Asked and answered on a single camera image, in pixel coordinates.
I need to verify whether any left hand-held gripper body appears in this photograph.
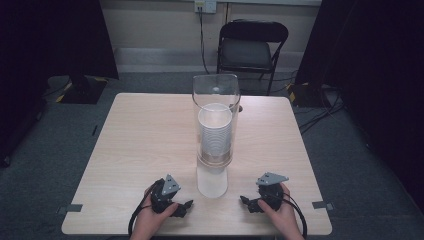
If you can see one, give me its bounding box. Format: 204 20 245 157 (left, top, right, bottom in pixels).
150 173 183 215

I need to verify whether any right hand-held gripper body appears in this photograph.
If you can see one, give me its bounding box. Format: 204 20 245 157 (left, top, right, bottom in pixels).
255 171 290 212

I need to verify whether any stack of white paper cups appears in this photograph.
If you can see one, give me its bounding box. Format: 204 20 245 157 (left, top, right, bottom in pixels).
197 102 234 158

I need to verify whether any clear tube cup dispenser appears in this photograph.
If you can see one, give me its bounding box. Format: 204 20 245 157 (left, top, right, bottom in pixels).
191 73 242 200

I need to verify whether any person's left hand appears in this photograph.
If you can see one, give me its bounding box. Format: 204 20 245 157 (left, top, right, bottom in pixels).
132 185 180 240

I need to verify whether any person's right hand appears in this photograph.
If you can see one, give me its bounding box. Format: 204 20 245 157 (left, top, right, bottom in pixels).
257 182 305 240

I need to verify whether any grey tape strip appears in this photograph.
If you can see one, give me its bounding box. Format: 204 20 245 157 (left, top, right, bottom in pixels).
311 200 335 211
56 203 84 215

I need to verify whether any black stand base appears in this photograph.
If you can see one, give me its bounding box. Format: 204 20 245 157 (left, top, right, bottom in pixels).
59 74 109 105
286 81 326 108

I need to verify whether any black folding chair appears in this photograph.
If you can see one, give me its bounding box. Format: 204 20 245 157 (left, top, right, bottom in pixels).
216 19 290 97

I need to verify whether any black curtain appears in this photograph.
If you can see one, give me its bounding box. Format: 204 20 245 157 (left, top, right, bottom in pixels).
0 0 120 168
294 0 424 215

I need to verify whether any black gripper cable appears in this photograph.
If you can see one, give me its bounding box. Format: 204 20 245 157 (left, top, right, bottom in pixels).
127 181 158 238
282 192 308 240

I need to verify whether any bundle of floor cables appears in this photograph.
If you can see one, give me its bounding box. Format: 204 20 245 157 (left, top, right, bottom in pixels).
297 85 346 135

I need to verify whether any black power cable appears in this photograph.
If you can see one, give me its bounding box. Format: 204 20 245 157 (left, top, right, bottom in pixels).
198 7 212 75

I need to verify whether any white wall socket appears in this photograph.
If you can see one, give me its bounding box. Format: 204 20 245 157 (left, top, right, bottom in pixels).
194 0 218 15

